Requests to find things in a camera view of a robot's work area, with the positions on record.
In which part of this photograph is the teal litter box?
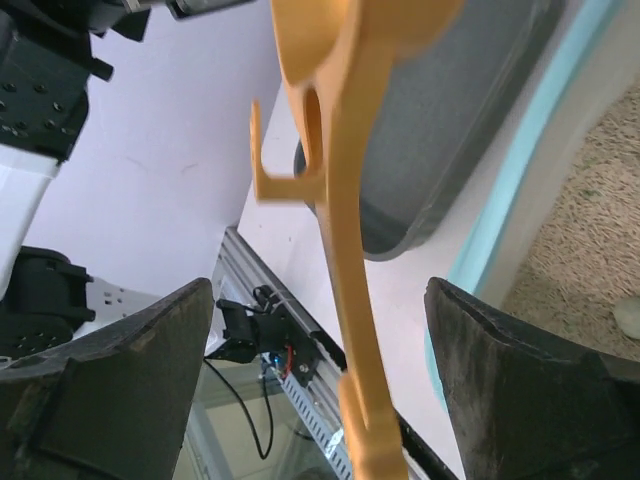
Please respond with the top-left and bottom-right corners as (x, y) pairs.
(423, 0), (640, 416)

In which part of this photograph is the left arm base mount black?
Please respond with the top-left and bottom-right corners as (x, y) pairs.
(206, 285), (321, 386)

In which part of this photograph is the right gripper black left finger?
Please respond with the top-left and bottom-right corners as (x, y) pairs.
(1, 278), (213, 479)

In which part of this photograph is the grey plastic bin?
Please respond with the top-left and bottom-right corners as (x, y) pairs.
(292, 0), (566, 261)

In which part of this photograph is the orange litter scoop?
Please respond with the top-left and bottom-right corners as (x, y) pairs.
(250, 1), (462, 479)

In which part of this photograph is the grey-green litter clump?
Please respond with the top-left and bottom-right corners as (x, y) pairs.
(613, 296), (640, 340)

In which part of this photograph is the blue slotted cable duct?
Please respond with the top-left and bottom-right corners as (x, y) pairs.
(282, 373), (354, 479)

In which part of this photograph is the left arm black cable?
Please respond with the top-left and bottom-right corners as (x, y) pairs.
(202, 357), (276, 460)

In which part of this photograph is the aluminium rail frame front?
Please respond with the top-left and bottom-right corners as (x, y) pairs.
(207, 227), (346, 400)

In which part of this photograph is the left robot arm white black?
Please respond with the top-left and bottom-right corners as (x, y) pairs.
(1, 1), (150, 364)

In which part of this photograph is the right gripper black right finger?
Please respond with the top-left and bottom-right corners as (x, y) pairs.
(424, 277), (639, 479)

